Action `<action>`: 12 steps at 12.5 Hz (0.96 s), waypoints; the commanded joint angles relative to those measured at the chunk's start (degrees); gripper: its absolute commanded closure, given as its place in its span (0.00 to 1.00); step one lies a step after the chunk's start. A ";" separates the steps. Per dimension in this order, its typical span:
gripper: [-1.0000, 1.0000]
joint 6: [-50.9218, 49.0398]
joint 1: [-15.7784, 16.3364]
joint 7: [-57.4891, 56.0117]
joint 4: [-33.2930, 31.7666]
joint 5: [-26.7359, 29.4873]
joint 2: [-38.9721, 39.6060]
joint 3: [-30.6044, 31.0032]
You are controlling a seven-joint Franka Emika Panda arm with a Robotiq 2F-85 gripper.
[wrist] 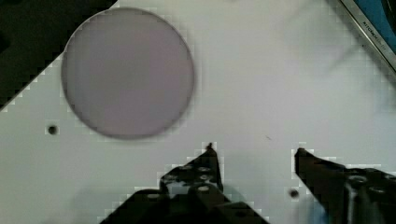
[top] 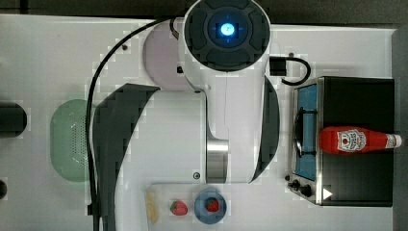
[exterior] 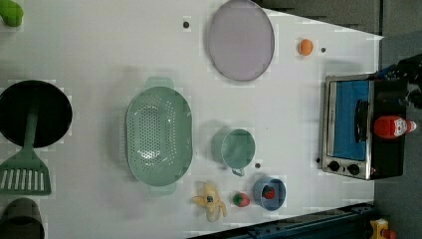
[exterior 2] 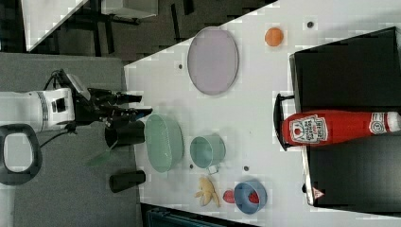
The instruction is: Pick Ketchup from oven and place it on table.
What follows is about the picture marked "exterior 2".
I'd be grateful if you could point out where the large green bowl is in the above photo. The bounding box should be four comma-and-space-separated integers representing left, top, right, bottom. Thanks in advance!
145, 114, 184, 173

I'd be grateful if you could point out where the black cylinder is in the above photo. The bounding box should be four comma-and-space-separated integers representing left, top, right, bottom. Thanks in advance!
105, 121, 145, 148
109, 170, 146, 193

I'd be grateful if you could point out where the white table background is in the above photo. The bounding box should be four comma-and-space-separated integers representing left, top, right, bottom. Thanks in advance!
20, 0, 89, 52

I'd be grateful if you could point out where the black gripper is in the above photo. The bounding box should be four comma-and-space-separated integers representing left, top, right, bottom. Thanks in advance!
65, 74, 152, 127

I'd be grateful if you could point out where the red plush ketchup bottle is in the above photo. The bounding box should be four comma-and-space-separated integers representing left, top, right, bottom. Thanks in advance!
282, 110, 400, 147

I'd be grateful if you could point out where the black oven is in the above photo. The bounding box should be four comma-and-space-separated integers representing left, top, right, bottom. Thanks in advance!
275, 26, 400, 217

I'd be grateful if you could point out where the red strawberry toy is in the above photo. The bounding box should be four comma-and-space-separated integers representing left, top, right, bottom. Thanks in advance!
223, 190, 235, 203

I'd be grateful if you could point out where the orange ball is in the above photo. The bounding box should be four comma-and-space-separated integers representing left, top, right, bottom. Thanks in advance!
265, 27, 284, 46

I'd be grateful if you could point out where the white box background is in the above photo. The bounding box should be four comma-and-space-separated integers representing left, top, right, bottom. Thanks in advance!
101, 0, 159, 19

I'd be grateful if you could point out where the lavender oval plate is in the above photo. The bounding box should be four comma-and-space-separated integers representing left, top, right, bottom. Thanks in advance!
187, 26, 239, 96

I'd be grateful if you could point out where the red toy in bowl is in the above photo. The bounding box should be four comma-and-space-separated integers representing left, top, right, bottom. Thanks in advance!
248, 192, 259, 203

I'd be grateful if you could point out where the black cylinder lower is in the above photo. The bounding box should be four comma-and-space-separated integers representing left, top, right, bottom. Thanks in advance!
109, 170, 146, 193

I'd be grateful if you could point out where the black cylinder upper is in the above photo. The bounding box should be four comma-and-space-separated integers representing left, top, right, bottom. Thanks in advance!
105, 121, 145, 148

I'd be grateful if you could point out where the black oven door handle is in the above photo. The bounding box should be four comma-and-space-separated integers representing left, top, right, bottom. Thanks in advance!
273, 94, 294, 150

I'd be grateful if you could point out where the blue bowl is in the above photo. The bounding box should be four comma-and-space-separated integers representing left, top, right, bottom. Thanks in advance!
234, 180, 268, 215

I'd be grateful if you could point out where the black ring frame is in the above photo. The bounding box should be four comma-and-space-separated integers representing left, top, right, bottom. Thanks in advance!
0, 124, 43, 186

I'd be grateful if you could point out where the yellow plush toy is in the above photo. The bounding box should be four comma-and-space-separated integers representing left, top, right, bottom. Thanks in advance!
194, 177, 220, 207

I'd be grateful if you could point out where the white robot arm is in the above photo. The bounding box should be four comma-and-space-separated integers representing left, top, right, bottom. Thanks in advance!
0, 70, 152, 132

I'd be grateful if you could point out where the small green cup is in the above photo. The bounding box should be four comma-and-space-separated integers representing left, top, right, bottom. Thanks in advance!
190, 133, 226, 175

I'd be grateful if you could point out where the teal crate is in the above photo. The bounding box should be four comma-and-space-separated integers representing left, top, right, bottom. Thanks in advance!
146, 208, 253, 227

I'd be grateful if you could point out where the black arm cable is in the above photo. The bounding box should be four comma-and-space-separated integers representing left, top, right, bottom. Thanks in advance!
39, 123, 78, 148

